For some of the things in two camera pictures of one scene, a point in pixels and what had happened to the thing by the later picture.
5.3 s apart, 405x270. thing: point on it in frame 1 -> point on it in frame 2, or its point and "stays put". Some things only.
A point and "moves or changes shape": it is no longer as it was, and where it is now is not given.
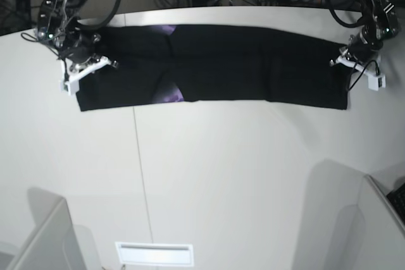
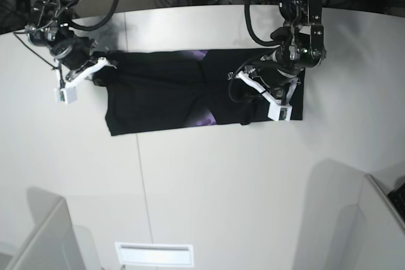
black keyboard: [397, 199] stays put
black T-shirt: [176, 63] moves or changes shape
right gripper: [361, 47] -> [278, 82]
